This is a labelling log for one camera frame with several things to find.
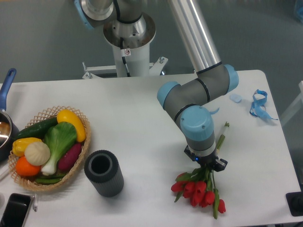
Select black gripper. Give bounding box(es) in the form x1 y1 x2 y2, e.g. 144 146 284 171
184 146 228 172

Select red tulip bouquet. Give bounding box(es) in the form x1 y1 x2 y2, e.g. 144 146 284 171
170 122 231 220

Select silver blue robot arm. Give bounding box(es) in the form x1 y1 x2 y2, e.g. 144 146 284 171
74 0 239 172

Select light blue ribbon strip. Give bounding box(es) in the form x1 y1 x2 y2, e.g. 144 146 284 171
209 108 220 115

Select blue ribbon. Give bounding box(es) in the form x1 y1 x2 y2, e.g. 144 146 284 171
249 89 278 120

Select small blue cap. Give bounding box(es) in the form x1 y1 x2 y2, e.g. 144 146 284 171
229 94 242 104

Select black device at edge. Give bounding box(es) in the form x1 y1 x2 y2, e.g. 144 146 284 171
285 192 303 217

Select dark grey ribbed vase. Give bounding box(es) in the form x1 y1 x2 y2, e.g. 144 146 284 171
84 150 124 197

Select purple sweet potato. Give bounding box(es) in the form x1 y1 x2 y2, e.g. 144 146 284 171
58 143 81 172

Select green bok choy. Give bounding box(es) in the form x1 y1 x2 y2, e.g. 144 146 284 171
41 122 77 175

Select green pea pods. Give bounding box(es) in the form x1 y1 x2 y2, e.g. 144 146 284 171
35 174 65 185

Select woven wicker basket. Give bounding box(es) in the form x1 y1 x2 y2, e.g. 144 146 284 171
8 106 91 192

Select white garlic bulb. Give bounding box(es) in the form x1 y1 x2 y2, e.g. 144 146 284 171
24 142 51 166

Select green cucumber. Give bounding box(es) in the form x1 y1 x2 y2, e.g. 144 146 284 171
15 118 58 140

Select small metal clip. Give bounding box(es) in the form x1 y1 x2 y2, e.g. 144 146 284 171
32 193 38 212

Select orange fruit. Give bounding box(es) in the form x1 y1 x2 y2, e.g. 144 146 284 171
16 156 41 176

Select yellow bell pepper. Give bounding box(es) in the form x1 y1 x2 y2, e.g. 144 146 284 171
12 137 42 157

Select black smartphone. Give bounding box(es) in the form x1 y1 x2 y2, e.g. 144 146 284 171
0 193 32 227

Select white frame at right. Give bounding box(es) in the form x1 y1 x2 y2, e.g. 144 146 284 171
280 81 303 127

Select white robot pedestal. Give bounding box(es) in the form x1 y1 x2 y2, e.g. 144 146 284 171
82 42 169 79

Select blue handled saucepan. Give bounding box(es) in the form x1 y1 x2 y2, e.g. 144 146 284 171
0 68 19 162

